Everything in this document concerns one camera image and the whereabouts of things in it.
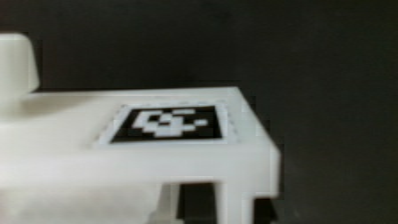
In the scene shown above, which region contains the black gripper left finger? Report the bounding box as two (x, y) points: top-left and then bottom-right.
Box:
(148, 181), (221, 224)

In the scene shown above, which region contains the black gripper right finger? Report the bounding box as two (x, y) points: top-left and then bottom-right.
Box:
(255, 198), (278, 224)

